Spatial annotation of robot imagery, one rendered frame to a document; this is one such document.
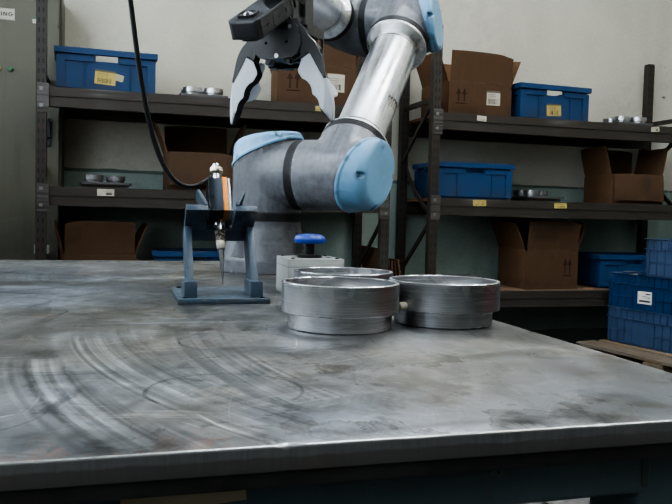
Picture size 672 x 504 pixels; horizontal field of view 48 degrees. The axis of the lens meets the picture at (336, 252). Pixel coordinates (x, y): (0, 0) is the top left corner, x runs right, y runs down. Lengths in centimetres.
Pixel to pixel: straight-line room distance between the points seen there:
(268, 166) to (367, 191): 17
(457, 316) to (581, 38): 517
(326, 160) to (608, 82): 479
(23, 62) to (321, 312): 401
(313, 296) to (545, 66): 504
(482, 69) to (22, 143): 266
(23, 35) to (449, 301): 406
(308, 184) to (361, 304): 59
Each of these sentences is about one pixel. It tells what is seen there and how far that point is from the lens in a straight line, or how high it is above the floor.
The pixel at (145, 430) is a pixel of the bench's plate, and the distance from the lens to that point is 37.
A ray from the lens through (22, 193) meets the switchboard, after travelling 450.
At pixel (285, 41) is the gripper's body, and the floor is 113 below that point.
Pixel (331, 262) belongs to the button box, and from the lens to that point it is 93.
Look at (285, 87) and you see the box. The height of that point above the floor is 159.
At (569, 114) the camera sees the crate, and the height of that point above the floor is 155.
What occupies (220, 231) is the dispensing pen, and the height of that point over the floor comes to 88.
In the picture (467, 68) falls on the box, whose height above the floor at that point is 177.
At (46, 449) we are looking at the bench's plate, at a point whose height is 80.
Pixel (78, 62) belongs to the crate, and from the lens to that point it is 428.
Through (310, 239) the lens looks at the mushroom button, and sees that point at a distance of 94.
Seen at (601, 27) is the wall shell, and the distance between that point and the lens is 591.
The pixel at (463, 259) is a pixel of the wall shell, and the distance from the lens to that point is 524.
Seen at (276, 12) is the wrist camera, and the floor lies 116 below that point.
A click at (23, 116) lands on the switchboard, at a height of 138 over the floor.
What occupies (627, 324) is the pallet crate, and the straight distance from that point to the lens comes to 494.
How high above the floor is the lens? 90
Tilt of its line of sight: 3 degrees down
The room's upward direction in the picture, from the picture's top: 1 degrees clockwise
